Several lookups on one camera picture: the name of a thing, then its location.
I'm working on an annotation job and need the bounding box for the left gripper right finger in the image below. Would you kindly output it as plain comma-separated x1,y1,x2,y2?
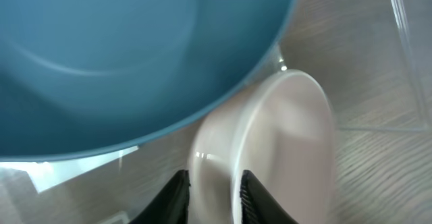
240,170,298,224

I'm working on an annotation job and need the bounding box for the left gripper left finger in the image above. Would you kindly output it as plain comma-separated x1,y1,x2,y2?
130,169,190,224

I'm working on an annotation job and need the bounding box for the pale pink small bowl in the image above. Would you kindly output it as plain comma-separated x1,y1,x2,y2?
188,69,336,223

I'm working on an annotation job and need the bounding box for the dark blue bowl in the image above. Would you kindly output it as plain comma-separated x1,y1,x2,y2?
1,0,296,162

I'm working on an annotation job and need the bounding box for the clear plastic storage container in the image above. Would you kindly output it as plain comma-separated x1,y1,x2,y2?
1,0,431,223

